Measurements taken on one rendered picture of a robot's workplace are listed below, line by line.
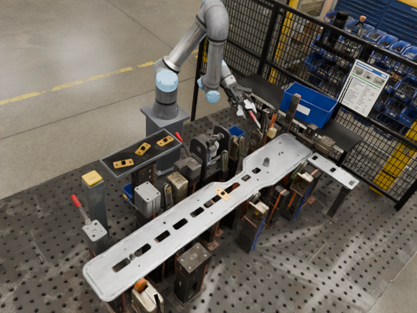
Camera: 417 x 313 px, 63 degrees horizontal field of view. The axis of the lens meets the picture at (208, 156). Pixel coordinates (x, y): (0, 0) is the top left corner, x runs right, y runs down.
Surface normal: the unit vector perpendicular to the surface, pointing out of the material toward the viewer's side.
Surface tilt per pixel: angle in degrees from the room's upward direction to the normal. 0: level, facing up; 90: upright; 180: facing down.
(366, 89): 90
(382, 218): 0
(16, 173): 0
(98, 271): 0
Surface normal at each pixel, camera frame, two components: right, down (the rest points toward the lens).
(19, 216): 0.13, -0.72
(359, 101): -0.71, 0.42
